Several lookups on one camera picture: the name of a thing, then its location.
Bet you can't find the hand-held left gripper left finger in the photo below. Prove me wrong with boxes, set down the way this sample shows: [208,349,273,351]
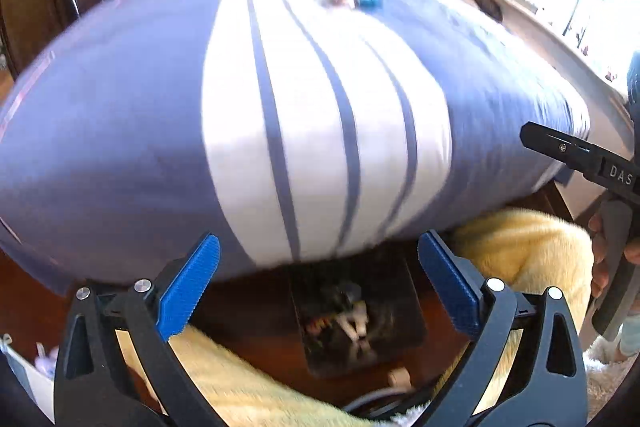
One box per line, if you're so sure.
[53,232,226,427]

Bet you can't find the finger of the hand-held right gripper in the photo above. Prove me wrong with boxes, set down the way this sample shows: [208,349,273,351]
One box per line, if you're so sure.
[519,121,602,176]

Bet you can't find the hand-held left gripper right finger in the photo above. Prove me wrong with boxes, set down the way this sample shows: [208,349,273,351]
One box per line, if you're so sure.
[417,229,590,427]

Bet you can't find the dark tray of objects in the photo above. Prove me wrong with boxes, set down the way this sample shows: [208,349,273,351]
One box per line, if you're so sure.
[286,251,429,379]

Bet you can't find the person's right hand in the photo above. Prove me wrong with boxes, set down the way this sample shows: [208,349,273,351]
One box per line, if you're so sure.
[588,212,609,300]

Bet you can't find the yellow fleece pants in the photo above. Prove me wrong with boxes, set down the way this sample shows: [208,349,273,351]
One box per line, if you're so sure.
[119,206,594,427]

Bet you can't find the small beige cylinder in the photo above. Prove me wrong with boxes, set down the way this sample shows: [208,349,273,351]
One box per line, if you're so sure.
[388,367,412,391]

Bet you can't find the white fluffy cloth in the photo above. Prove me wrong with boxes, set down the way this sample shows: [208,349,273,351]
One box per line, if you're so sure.
[584,336,640,409]

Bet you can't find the blue white striped duvet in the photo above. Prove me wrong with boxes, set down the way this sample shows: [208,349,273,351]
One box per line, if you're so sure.
[0,0,594,299]

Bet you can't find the black cable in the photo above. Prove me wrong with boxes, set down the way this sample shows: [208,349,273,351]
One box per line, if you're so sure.
[344,386,432,414]

